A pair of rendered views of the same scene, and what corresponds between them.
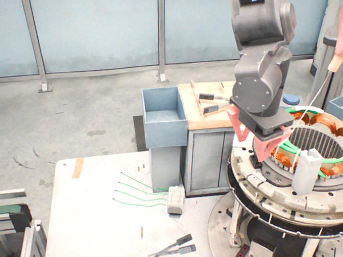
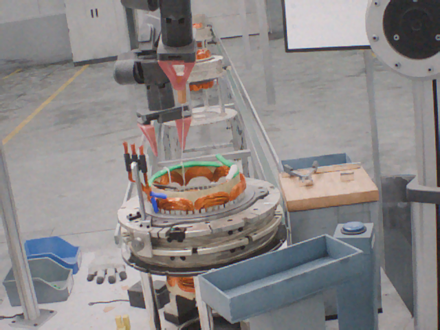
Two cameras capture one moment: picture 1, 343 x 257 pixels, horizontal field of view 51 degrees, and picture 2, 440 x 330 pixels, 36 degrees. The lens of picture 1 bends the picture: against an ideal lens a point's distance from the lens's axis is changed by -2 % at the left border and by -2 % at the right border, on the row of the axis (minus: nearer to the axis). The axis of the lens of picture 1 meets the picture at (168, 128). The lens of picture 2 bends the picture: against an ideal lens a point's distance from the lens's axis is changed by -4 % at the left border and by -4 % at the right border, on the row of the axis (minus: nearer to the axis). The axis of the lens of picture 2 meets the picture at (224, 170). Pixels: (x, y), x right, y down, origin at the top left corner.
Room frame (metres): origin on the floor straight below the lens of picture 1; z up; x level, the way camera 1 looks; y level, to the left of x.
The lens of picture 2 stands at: (0.83, -1.60, 1.53)
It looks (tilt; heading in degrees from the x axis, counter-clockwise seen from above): 16 degrees down; 98
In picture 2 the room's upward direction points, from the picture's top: 7 degrees counter-clockwise
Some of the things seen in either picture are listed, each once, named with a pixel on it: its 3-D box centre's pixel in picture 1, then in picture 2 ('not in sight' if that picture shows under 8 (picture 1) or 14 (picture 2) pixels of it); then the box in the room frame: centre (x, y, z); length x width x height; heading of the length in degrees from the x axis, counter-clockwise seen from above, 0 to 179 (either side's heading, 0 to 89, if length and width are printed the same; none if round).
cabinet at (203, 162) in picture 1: (214, 143); (330, 247); (0.84, -0.14, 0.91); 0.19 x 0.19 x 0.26; 7
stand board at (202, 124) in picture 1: (218, 103); (326, 185); (0.84, -0.14, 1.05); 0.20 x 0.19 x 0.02; 97
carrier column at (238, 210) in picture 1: (238, 211); not in sight; (0.58, -0.17, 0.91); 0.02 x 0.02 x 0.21
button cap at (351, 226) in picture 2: (291, 98); (353, 226); (0.88, -0.36, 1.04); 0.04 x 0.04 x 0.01
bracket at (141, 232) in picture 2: not in sight; (145, 241); (0.51, -0.44, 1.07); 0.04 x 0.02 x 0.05; 149
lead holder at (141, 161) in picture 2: not in sight; (135, 163); (0.50, -0.39, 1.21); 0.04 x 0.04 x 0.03; 11
